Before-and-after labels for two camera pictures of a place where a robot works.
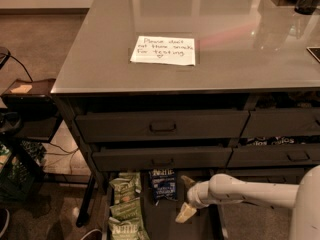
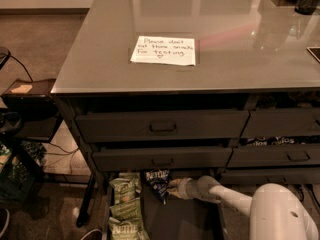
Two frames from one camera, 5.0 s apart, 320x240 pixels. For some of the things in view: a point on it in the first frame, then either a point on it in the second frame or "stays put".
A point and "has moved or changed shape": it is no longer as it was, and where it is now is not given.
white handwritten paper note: [164, 50] stays put
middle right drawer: [276, 154] stays put
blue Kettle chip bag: [162, 184] has moved or changed shape
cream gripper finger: [188, 182] -> [175, 182]
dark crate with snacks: [21, 162] stays put
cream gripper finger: [185, 213] -> [174, 191]
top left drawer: [161, 126] stays put
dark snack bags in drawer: [278, 140] stays put
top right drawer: [274, 122] stays put
